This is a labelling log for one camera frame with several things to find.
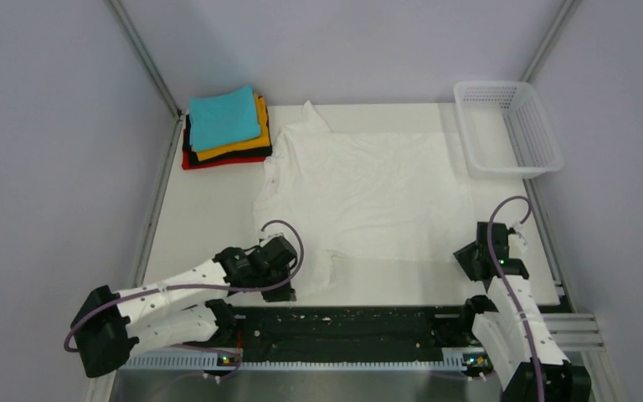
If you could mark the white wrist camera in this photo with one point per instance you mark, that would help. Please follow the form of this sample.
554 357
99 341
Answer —
266 239
517 241

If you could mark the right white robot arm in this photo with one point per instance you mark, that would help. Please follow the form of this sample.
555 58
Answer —
508 324

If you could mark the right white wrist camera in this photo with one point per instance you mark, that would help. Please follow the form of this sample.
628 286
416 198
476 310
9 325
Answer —
517 241

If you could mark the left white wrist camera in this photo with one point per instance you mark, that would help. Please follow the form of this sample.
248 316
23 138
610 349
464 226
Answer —
266 239

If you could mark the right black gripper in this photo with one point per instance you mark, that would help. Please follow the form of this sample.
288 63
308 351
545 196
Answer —
463 257

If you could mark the white slotted cable duct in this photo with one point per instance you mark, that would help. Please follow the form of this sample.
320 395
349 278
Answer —
454 360

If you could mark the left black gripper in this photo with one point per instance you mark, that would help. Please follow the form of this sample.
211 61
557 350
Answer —
284 293

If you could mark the folded black t shirt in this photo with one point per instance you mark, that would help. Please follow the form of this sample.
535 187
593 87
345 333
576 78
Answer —
186 146

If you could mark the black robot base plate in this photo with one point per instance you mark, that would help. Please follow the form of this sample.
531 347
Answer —
345 334

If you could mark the white t shirt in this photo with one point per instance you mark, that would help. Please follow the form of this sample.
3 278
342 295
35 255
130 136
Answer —
364 197

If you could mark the folded cyan t shirt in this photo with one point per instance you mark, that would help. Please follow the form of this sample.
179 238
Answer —
222 120

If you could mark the white plastic basket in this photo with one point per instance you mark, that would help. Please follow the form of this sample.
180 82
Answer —
505 130

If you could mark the aluminium frame rail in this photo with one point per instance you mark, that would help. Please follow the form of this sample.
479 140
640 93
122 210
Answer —
575 332

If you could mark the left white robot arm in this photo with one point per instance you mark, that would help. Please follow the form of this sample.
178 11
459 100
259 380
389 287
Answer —
113 326

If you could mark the folded red t shirt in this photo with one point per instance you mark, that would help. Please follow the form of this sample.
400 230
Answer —
191 162

